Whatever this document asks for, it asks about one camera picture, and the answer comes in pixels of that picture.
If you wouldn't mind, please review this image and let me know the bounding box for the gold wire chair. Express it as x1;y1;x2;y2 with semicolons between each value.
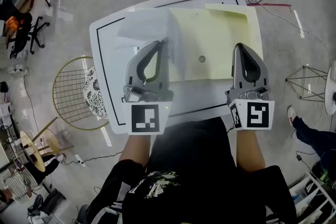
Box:
52;56;111;131

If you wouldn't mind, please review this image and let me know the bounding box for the person's black printed shirt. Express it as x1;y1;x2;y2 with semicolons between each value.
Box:
88;117;298;224

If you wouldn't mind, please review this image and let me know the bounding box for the person's left forearm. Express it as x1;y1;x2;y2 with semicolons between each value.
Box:
118;133;152;166

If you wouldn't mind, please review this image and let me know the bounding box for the orange bag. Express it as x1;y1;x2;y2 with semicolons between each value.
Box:
5;15;21;29

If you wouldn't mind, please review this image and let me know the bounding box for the round wooden stool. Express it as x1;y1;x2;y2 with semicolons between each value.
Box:
19;116;75;173

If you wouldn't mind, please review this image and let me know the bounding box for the black white floral cushion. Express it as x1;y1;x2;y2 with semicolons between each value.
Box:
83;66;109;121

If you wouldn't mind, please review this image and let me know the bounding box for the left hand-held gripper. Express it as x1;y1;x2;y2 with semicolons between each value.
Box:
122;40;175;136

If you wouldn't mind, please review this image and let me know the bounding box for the white shelf rack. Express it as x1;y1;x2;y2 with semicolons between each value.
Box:
288;170;336;224

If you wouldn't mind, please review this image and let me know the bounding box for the translucent white plastic bag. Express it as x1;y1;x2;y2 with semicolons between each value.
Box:
113;7;188;81

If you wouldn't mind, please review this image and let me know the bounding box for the black office chair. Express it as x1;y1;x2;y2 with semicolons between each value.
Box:
0;0;51;59

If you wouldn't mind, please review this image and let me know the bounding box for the person's right forearm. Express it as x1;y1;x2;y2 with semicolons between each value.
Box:
235;128;266;173

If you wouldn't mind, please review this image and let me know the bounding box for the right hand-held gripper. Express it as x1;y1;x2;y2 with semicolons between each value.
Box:
225;42;276;131

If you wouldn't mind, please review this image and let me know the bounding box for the round white wire-base side table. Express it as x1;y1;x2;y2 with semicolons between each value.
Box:
285;65;336;116

